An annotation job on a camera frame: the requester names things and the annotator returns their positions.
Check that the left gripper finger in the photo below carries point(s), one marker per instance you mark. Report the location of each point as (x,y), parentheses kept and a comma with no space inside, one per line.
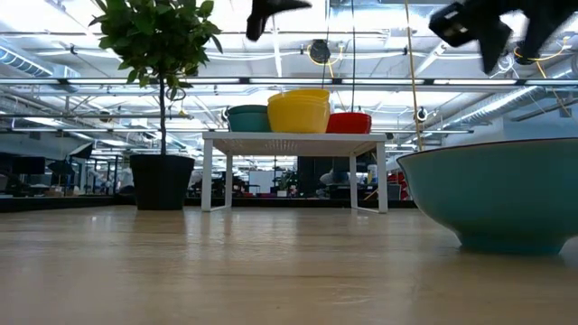
(259,18)

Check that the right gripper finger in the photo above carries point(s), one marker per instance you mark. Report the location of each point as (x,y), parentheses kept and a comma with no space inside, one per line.
(537,34)
(494,47)

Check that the red mini bowl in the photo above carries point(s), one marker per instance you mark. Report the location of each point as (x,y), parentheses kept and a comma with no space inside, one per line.
(347,116)
(347,127)

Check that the small black ceiling reel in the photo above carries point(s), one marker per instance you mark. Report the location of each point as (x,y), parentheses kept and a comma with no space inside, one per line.
(422,114)

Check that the white perforated metal rack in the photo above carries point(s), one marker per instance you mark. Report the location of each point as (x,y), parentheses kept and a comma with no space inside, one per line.
(293,137)

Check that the green potted plant black pot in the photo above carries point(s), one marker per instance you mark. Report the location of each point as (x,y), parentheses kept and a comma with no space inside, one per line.
(160,180)

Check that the silver ventilation duct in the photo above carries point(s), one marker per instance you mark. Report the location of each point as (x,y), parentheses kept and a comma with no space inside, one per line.
(510,101)

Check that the grey ribbed ceiling duct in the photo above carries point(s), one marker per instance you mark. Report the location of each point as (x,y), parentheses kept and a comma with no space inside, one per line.
(22,63)

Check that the black aluminium table frame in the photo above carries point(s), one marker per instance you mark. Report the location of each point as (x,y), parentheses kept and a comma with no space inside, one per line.
(68,203)

